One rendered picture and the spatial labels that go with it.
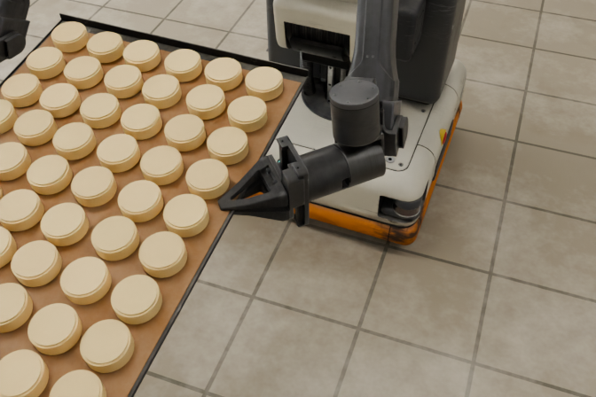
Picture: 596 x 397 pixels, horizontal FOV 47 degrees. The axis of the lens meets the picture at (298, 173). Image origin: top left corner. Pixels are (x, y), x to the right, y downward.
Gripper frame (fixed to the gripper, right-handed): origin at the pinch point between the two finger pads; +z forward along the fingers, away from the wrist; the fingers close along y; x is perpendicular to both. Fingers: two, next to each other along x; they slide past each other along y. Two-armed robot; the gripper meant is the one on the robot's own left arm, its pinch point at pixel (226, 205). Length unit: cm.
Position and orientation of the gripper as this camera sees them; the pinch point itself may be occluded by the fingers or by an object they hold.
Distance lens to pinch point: 80.1
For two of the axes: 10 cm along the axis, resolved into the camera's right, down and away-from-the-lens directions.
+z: -9.2, 3.1, -2.5
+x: -4.0, -6.9, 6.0
